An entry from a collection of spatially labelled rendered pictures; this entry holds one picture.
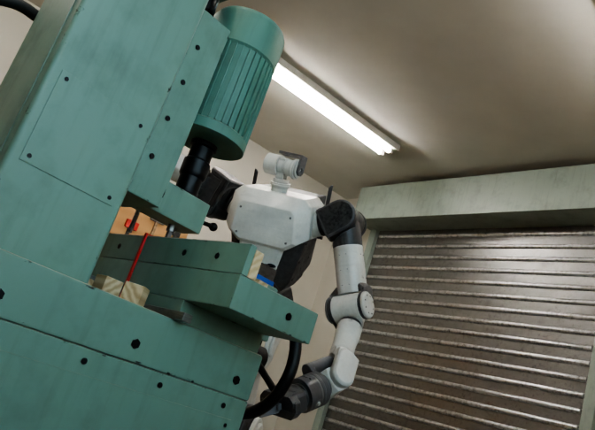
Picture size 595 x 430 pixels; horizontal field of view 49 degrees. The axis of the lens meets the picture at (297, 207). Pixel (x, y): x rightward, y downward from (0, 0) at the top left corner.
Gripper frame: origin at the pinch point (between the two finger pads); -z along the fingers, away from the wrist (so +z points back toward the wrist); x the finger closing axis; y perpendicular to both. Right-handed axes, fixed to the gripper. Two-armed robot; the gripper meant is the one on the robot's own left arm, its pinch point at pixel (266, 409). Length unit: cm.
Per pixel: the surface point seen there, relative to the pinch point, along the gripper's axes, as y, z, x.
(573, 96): 85, 251, 27
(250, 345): 22.7, -18.9, -18.1
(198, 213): 48, -17, -2
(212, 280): 38, -31, -24
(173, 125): 67, -24, -5
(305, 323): 28.1, -16.0, -30.8
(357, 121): 85, 244, 169
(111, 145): 63, -41, -10
